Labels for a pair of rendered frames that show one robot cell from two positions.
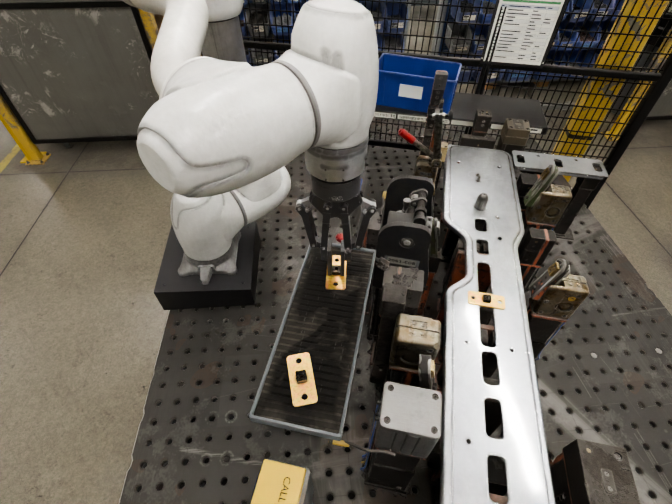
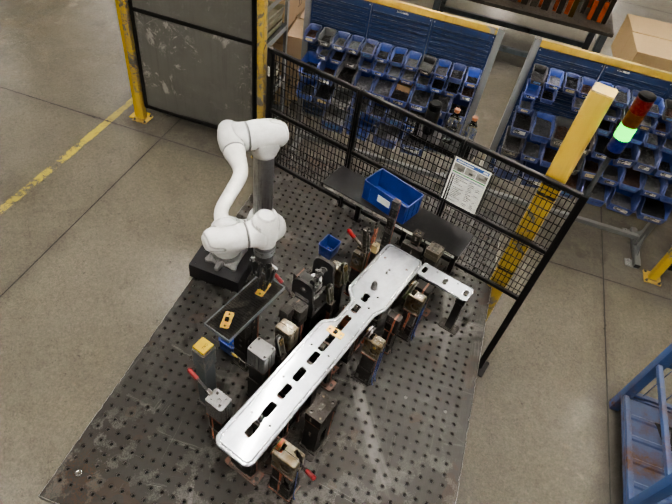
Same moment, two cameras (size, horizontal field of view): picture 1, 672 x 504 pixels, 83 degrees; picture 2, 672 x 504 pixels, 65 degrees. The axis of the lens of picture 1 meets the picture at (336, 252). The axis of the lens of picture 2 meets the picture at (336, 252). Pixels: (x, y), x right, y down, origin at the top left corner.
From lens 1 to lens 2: 1.68 m
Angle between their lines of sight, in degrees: 10
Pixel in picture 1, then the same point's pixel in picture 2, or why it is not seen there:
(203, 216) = not seen: hidden behind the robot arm
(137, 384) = (153, 317)
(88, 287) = (145, 238)
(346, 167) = (262, 254)
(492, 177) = (396, 274)
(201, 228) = not seen: hidden behind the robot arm
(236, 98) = (227, 234)
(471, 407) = (293, 367)
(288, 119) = (239, 242)
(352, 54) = (263, 230)
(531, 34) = (468, 195)
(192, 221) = not seen: hidden behind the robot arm
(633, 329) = (441, 396)
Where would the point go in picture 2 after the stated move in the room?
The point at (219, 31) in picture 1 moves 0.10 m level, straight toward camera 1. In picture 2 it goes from (261, 163) to (256, 176)
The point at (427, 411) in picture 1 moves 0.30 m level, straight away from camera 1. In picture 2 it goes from (266, 351) to (326, 322)
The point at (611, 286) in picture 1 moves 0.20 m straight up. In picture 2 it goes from (452, 370) to (463, 349)
